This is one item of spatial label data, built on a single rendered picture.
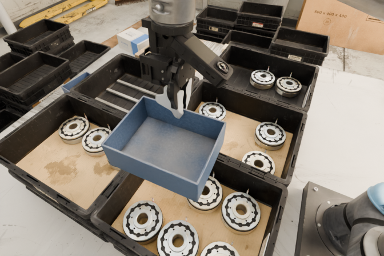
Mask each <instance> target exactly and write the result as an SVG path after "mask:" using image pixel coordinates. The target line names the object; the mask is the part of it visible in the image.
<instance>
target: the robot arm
mask: <svg viewBox="0 0 384 256"><path fill-rule="evenodd" d="M337 1H340V2H342V3H344V4H346V5H348V6H351V7H353V8H355V9H357V10H359V11H361V12H364V13H366V14H368V15H370V16H372V17H374V18H377V19H379V20H381V21H384V0H337ZM195 7H196V0H149V14H150V15H149V17H148V18H146V17H145V18H142V19H141V22H142V27H145V28H148V34H149V47H147V48H145V50H144V52H143V53H142V54H140V55H139V60H140V66H141V74H142V79H143V80H146V81H149V82H151V83H153V84H155V85H158V86H160V85H161V84H164V85H166V86H165V87H164V93H163V94H160V95H156V96H155V100H156V101H157V102H158V103H159V104H160V105H162V106H164V107H165V108H167V109H169V110H171V111H172V113H173V115H174V116H175V117H176V118H178V119H180V117H181V116H182V115H183V114H184V112H183V108H184V109H187V106H188V103H189V100H190V96H191V92H192V89H193V84H194V78H195V69H196V71H197V72H199V73H200V74H201V75H202V76H204V77H205V78H206V79H207V80H208V81H209V82H210V83H212V84H213V85H214V86H215V87H216V88H220V87H222V86H223V85H224V84H225V83H226V82H227V81H228V79H229V78H230V77H231V75H232V73H233V68H232V67H230V66H229V65H228V64H227V63H226V62H225V61H224V60H223V59H221V58H220V57H219V56H218V55H216V53H215V52H213V51H212V50H211V49H210V48H209V47H207V46H206V45H205V44H204V43H203V42H202V41H201V40H199V39H198V38H197V37H196V36H195V35H194V34H193V33H192V32H191V31H192V30H193V28H194V18H195ZM149 51H150V53H148V52H149ZM146 53H147V54H146ZM145 54H146V55H145ZM143 63H144V64H145V71H146V75H145V74H144V73H143ZM323 228H324V231H325V233H326V235H327V237H328V239H329V241H330V242H331V243H332V245H333V246H334V247H335V248H336V249H337V250H338V251H340V252H341V253H342V254H343V255H345V256H384V182H381V183H378V184H376V185H374V186H370V187H369V188H368V189H367V190H366V191H365V192H363V193H362V194H360V195H359V196H357V197H356V198H354V199H353V200H352V201H350V202H345V203H336V204H334V205H332V206H330V207H329V208H328V209H327V210H326V211H325V213H324V215H323Z"/></svg>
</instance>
